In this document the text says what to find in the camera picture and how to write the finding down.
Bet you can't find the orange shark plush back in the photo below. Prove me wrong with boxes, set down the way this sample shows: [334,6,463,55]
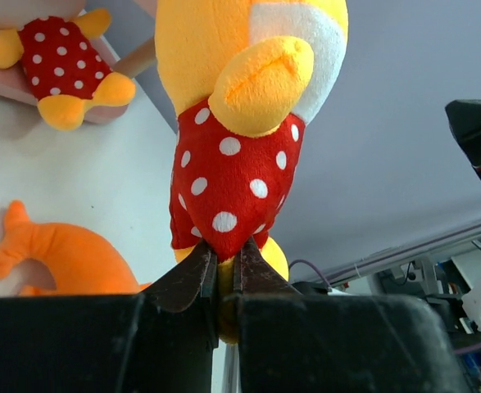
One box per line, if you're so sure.
[0,201,150,296]

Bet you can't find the pink three-tier shelf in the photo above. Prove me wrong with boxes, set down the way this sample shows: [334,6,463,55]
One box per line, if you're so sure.
[0,0,159,126]

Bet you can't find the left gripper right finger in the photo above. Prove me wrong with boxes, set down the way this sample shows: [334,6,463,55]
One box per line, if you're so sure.
[234,239,301,392]

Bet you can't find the yellow plush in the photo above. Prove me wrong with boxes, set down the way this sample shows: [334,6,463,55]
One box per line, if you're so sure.
[154,0,350,347]
[0,8,136,131]

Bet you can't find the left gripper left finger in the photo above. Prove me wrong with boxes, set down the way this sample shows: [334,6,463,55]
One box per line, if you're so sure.
[139,242,218,392]

